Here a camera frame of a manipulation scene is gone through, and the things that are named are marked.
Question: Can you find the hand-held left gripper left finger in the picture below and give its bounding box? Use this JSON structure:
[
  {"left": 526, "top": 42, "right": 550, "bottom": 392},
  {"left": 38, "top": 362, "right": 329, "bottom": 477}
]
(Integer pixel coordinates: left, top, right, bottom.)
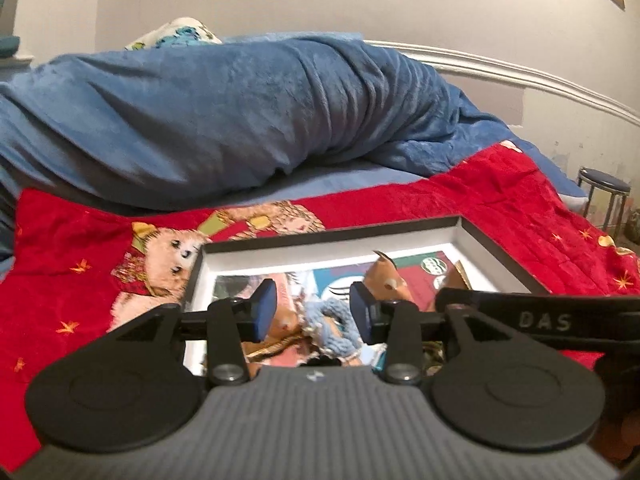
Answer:
[{"left": 107, "top": 279, "right": 279, "bottom": 386}]

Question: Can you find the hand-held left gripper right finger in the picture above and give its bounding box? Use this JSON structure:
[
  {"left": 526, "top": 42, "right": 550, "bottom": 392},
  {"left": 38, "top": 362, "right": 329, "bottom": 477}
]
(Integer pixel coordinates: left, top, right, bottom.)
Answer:
[{"left": 349, "top": 281, "right": 506, "bottom": 386}]

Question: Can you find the light blue knitted scrunchie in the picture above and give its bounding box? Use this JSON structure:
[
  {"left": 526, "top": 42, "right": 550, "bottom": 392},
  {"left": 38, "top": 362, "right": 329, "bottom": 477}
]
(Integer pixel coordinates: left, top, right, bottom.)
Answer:
[{"left": 299, "top": 296, "right": 367, "bottom": 362}]

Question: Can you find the black box with white interior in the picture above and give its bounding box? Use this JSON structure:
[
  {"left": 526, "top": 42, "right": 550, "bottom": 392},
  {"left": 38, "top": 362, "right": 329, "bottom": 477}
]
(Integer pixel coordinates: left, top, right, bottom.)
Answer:
[{"left": 182, "top": 215, "right": 551, "bottom": 377}]

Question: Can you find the brown fabric piece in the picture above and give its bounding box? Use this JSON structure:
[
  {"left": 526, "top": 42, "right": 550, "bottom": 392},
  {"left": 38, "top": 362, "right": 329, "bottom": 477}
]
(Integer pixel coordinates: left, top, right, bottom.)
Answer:
[{"left": 362, "top": 249, "right": 417, "bottom": 307}]

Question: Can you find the printed paper sheet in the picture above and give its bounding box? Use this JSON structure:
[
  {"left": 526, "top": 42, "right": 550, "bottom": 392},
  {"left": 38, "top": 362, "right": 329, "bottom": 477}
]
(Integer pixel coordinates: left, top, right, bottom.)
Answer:
[{"left": 212, "top": 247, "right": 474, "bottom": 376}]

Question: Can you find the round metal stool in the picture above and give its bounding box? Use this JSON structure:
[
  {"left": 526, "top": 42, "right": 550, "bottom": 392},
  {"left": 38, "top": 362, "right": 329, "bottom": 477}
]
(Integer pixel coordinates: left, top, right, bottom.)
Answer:
[{"left": 575, "top": 167, "right": 632, "bottom": 231}]

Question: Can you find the red bear-printed blanket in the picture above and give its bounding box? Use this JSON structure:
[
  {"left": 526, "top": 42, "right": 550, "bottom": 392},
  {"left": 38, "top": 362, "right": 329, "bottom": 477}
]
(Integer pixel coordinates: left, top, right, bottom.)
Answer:
[{"left": 0, "top": 141, "right": 640, "bottom": 472}]

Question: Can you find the cartoon-printed pillow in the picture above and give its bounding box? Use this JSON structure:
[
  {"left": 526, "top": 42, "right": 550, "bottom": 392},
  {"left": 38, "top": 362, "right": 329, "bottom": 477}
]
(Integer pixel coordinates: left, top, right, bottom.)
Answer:
[{"left": 123, "top": 17, "right": 224, "bottom": 52}]

